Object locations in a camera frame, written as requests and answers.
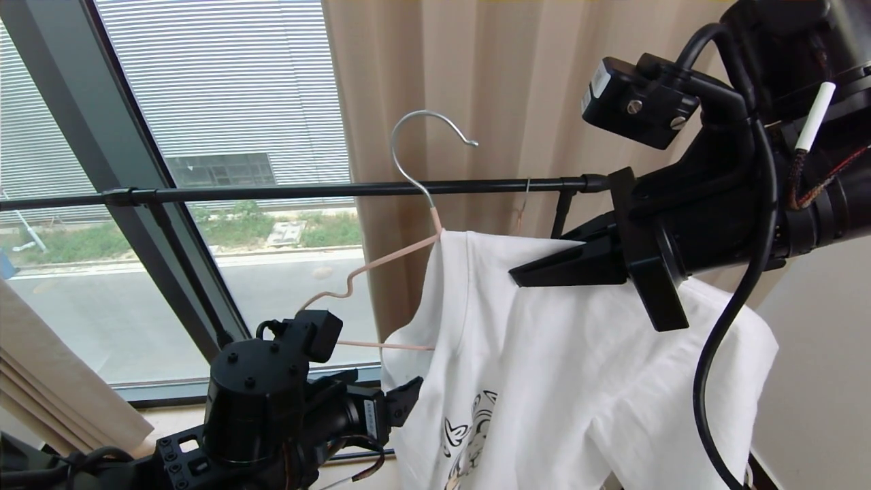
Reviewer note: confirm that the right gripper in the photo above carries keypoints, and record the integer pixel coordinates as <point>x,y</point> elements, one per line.
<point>714,218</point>

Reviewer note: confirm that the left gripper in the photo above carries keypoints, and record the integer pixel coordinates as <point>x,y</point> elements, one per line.
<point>340,415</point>

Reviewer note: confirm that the white printed T-shirt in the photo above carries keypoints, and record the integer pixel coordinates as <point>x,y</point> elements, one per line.
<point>544,354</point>

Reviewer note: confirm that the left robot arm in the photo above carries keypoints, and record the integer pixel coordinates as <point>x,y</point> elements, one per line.
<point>252,401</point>

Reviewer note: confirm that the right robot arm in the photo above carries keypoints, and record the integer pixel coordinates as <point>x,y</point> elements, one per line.
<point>803,41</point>

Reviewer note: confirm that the black clothes rack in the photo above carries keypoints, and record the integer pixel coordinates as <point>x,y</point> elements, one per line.
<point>272,192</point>

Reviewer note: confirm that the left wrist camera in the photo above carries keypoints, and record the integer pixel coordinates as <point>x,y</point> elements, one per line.
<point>320,333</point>

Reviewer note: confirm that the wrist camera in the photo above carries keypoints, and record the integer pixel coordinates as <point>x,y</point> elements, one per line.
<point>320,333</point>
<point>633,102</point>

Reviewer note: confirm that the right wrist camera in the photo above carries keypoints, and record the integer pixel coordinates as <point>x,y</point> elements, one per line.
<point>633,102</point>

